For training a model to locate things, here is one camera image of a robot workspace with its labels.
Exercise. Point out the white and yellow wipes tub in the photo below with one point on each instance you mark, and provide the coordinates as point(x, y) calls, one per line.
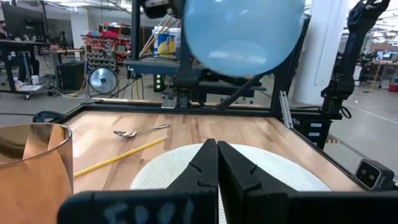
point(164, 43)

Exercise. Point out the black upright pole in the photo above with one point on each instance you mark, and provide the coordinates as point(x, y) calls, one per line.
point(135, 31)

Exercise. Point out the large black monitor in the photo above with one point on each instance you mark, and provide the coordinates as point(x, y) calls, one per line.
point(23, 20)

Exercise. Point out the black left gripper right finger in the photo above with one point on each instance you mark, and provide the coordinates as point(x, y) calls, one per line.
point(239, 180)

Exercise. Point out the white building column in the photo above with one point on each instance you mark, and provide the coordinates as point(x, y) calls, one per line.
point(320, 46)

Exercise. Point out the light blue bowl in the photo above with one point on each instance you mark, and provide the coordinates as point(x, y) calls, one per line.
point(242, 37)

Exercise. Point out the black aluminium table frame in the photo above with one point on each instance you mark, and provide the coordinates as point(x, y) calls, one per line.
point(140, 108)

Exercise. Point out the red parts bin rack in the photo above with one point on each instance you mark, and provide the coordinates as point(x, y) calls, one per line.
point(99, 53)

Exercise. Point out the dark grey workbench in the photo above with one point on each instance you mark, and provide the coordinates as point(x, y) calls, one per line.
point(149, 67)

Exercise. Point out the black box camera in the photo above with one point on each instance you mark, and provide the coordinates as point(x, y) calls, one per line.
point(370, 174)

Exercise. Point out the black computer case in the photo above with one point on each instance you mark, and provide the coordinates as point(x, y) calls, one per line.
point(71, 76)

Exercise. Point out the person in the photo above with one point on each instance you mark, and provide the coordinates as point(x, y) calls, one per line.
point(2, 31)

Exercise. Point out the wooden top workbench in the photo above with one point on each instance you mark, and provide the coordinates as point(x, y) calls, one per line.
point(62, 50)

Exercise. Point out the silver aluminium bar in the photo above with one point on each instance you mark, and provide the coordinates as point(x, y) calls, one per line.
point(286, 109)

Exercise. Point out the black controller box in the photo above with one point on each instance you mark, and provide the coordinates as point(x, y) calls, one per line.
point(311, 133)

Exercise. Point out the black office desk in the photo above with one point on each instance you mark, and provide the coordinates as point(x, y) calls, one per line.
point(21, 43)

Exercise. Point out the white round woven placemat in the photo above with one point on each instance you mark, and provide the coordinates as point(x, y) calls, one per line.
point(161, 174)

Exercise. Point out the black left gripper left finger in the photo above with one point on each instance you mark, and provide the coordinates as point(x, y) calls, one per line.
point(199, 177)

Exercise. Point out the black device with green lights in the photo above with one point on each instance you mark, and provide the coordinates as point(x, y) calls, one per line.
point(158, 82)

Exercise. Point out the silver metal spoon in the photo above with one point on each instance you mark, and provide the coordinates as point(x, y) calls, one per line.
point(122, 133)

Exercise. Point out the white rolling platform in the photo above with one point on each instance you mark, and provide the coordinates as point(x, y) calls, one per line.
point(29, 88)

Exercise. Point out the amber faceted plastic cup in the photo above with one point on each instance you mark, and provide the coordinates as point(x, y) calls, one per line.
point(31, 174)

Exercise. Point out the round silver floor fan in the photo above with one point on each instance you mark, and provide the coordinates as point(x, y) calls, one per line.
point(103, 81)

